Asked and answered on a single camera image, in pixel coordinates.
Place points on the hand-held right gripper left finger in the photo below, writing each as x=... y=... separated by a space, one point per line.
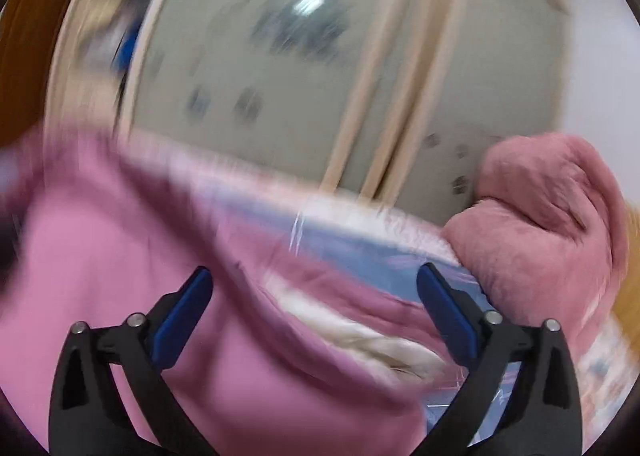
x=182 y=321

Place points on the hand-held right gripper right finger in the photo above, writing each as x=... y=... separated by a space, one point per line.
x=445 y=316

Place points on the pink and white jacket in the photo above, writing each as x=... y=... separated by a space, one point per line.
x=125 y=261

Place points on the blue striped blanket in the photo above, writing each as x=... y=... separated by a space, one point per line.
x=350 y=256

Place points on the pink rolled quilt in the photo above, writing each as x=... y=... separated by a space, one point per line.
x=540 y=236

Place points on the floral pillow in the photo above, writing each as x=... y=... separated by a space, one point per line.
x=605 y=371

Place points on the wooden headboard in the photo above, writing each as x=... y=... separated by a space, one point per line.
x=631 y=261

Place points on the wardrobe with frosted sliding doors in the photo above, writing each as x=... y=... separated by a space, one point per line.
x=300 y=110

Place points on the blue cloth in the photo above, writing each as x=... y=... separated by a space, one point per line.
x=131 y=43

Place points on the brown wooden door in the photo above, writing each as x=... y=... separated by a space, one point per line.
x=30 y=60

